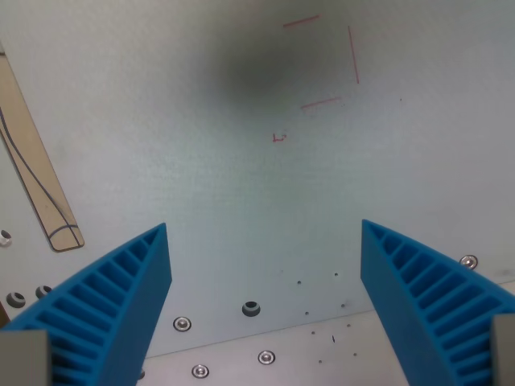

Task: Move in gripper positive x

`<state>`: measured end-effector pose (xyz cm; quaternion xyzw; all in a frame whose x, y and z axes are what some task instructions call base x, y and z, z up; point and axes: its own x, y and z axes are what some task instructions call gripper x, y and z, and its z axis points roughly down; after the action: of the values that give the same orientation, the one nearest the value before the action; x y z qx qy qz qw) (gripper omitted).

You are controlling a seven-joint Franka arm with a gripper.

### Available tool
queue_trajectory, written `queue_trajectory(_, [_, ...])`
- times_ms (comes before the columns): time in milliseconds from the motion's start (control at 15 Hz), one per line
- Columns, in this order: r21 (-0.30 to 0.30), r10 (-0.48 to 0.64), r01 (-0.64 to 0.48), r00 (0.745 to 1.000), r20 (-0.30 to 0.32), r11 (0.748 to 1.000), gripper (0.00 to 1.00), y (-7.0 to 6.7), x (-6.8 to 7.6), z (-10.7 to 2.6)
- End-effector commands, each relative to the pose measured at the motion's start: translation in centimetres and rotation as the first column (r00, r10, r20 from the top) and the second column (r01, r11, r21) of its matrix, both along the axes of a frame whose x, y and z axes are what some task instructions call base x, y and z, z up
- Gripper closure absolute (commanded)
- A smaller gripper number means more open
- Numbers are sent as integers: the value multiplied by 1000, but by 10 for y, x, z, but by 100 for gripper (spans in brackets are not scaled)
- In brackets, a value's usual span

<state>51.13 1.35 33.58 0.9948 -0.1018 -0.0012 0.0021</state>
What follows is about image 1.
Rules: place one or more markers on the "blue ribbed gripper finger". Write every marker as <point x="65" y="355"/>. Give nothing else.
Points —
<point x="120" y="305"/>
<point x="418" y="297"/>

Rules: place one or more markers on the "silver screw head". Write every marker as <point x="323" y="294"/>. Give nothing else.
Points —
<point x="266" y="357"/>
<point x="468" y="261"/>
<point x="200" y="371"/>
<point x="182" y="323"/>

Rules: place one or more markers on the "tan wooden strip with lines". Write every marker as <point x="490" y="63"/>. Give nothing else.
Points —
<point x="32" y="161"/>

